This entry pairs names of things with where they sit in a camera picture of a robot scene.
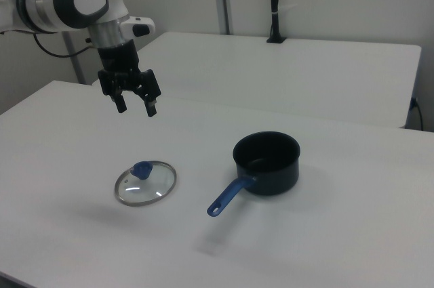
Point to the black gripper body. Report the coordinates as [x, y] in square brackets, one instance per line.
[118, 59]

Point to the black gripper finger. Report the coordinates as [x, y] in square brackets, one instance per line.
[151, 106]
[118, 103]

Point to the glass lid with blue knob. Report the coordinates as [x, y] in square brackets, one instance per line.
[149, 189]

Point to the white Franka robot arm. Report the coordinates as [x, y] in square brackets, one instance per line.
[84, 0]

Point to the white side table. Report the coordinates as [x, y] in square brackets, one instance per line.
[271, 74]

